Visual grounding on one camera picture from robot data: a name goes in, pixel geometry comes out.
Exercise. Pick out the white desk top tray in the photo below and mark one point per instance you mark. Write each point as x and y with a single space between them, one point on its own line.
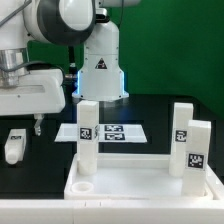
124 177

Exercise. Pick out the white marker base plate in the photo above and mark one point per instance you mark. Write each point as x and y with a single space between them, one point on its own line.
115 133

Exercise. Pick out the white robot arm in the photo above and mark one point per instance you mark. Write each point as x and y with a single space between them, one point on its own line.
64 23

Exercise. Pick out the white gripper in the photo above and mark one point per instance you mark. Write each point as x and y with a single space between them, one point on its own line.
40 92

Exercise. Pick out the white L-shaped obstacle fence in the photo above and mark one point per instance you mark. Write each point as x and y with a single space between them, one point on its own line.
208 209

